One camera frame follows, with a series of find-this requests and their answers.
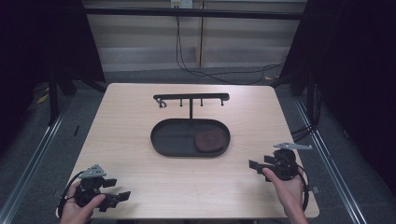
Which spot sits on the black key stand with tray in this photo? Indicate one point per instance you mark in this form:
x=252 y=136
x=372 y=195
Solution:
x=174 y=138

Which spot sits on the person's right hand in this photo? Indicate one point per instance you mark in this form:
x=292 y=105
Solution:
x=288 y=193

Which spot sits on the yellow tape piece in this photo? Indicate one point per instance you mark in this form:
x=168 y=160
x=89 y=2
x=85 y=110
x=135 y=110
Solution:
x=42 y=99

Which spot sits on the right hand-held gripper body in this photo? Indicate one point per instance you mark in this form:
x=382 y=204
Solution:
x=285 y=165

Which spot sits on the black metal stand leg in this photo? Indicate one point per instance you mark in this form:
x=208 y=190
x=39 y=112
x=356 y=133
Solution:
x=53 y=99

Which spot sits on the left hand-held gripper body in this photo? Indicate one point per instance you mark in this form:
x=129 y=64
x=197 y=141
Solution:
x=90 y=189

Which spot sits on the person's left hand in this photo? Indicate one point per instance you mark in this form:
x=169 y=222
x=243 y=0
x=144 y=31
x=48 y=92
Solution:
x=74 y=211

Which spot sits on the black horizontal metal bar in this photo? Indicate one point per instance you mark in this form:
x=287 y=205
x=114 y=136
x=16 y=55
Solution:
x=193 y=13

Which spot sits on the black curtain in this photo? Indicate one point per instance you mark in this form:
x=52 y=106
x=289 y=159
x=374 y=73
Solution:
x=351 y=77
x=46 y=46

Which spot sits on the brown leather pouch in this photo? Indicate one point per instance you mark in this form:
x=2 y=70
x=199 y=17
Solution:
x=210 y=140

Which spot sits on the white wall socket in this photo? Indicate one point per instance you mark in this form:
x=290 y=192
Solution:
x=182 y=3

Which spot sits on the silver floor rail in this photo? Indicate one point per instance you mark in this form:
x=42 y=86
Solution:
x=330 y=165
x=28 y=174

